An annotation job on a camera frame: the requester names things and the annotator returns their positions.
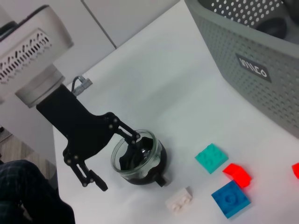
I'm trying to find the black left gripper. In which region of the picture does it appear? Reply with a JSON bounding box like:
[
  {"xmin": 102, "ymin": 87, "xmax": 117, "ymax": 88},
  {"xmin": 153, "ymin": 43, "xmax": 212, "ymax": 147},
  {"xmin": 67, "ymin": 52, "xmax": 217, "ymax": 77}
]
[{"xmin": 36, "ymin": 85, "xmax": 150, "ymax": 192}]

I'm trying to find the grey perforated storage basket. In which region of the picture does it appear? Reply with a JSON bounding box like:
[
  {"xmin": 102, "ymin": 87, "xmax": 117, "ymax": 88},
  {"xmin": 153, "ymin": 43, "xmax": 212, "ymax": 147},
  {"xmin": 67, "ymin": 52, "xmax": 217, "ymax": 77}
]
[{"xmin": 184, "ymin": 0, "xmax": 299, "ymax": 142}]

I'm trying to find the silver connector stub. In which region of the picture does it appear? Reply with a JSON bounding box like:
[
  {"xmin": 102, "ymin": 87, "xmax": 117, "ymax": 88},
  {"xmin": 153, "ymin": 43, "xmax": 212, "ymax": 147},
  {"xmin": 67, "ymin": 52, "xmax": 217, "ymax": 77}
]
[{"xmin": 71, "ymin": 76, "xmax": 93, "ymax": 96}]

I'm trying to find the white building brick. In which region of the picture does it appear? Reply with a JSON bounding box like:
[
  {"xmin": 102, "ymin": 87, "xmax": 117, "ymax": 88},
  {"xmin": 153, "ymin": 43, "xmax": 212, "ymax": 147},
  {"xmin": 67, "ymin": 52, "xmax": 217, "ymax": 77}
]
[{"xmin": 164, "ymin": 186, "xmax": 194, "ymax": 214}]

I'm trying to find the person dark trouser leg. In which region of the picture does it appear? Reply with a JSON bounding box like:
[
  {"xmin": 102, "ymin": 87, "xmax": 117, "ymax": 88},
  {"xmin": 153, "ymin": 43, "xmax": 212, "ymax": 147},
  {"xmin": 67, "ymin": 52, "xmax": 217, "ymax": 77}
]
[{"xmin": 0, "ymin": 160, "xmax": 76, "ymax": 224}]

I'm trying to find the teal square building brick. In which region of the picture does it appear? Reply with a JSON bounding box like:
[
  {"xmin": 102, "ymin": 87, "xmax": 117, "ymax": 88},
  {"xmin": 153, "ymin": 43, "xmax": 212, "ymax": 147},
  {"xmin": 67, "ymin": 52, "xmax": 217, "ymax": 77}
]
[{"xmin": 194, "ymin": 143, "xmax": 229, "ymax": 175}]

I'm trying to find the blue square building brick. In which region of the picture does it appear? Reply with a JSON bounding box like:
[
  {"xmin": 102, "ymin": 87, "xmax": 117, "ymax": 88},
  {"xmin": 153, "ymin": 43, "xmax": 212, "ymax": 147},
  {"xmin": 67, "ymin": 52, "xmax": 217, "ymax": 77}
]
[{"xmin": 211, "ymin": 179, "xmax": 252, "ymax": 220}]

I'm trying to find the red sloped building brick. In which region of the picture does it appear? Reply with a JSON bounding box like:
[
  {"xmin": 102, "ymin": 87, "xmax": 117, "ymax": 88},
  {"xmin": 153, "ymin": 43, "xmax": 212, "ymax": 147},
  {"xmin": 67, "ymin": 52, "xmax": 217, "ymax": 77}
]
[{"xmin": 222, "ymin": 163, "xmax": 253, "ymax": 189}]

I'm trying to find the small red building brick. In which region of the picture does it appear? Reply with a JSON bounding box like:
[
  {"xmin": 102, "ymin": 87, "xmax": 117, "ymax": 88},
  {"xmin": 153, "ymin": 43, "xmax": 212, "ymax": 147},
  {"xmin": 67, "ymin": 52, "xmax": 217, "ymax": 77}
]
[{"xmin": 291, "ymin": 162, "xmax": 299, "ymax": 180}]

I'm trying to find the left wrist camera housing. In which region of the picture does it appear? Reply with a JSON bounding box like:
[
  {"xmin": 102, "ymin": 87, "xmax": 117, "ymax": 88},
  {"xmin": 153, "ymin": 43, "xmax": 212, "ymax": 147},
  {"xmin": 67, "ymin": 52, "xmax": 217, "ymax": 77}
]
[{"xmin": 0, "ymin": 5, "xmax": 75, "ymax": 103}]

